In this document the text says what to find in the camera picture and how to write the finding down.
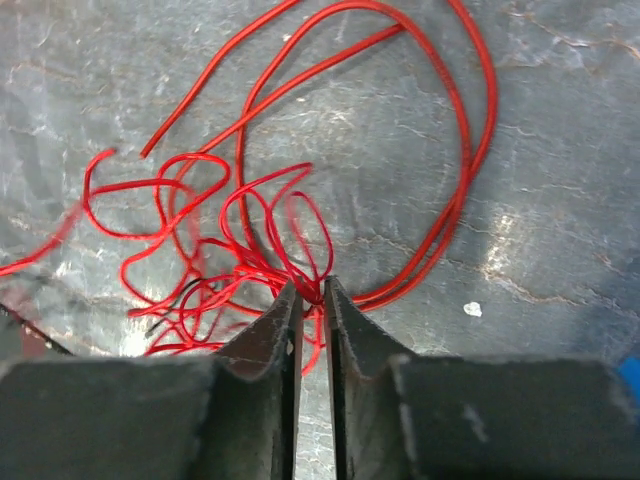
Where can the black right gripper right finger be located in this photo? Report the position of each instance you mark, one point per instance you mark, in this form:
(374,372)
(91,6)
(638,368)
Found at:
(400,415)

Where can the blue plastic bin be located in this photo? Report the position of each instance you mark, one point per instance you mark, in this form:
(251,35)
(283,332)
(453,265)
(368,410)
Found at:
(629,370)

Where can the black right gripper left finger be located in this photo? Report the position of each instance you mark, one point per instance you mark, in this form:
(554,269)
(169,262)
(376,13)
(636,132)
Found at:
(227,415)

